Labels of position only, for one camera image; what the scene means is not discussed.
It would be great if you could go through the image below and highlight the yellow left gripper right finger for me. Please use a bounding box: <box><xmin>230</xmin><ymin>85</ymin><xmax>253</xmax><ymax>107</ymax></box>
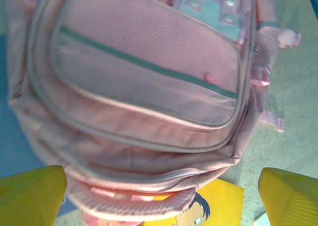
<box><xmin>258</xmin><ymin>167</ymin><xmax>318</xmax><ymax>226</ymax></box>

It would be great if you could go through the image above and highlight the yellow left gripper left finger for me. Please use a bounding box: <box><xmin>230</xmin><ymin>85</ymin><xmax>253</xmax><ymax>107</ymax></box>
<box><xmin>0</xmin><ymin>164</ymin><xmax>68</xmax><ymax>226</ymax></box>

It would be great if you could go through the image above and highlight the yellow cartoon cover book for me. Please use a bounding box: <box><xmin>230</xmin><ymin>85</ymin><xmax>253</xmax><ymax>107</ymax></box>
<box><xmin>139</xmin><ymin>178</ymin><xmax>245</xmax><ymax>226</ymax></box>

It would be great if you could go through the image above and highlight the pink school backpack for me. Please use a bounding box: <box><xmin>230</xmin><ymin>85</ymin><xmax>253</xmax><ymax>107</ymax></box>
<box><xmin>4</xmin><ymin>0</ymin><xmax>302</xmax><ymax>223</ymax></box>

